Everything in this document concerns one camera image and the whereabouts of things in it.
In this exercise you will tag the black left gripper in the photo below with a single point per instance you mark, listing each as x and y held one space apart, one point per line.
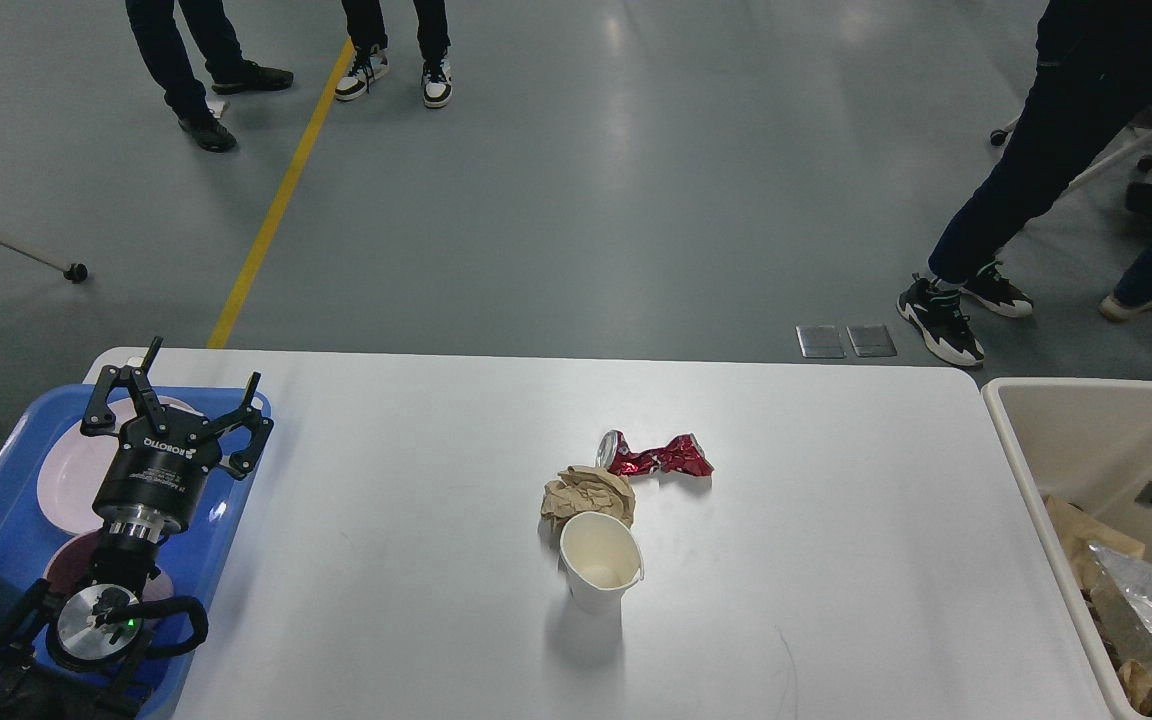
167 476

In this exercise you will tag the brown paper bag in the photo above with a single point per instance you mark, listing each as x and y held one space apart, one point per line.
1077 530

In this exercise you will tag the pink plate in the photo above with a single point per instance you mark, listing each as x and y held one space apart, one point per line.
71 476

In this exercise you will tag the pink mug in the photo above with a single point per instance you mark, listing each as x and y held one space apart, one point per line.
86 566

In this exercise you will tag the white paper cup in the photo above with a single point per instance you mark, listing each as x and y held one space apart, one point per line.
601 560

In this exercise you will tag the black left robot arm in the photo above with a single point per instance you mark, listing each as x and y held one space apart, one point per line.
82 664

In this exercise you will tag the beige plastic bin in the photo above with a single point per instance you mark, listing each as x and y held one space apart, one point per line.
1088 442

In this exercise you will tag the blue plastic tray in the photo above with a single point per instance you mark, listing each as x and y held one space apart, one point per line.
194 559

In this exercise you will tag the metal floor plate right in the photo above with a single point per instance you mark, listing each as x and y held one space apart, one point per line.
871 341

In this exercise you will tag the metal floor plate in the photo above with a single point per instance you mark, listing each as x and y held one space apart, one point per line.
820 342
871 341

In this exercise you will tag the metal floor plate left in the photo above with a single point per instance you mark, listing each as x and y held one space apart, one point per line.
820 342

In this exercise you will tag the crumpled brown paper ball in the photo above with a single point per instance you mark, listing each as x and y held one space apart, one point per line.
583 489

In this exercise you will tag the person in dark clothes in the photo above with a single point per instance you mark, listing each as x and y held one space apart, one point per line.
1093 74

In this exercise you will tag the crushed red can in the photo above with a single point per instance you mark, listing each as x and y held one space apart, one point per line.
682 454

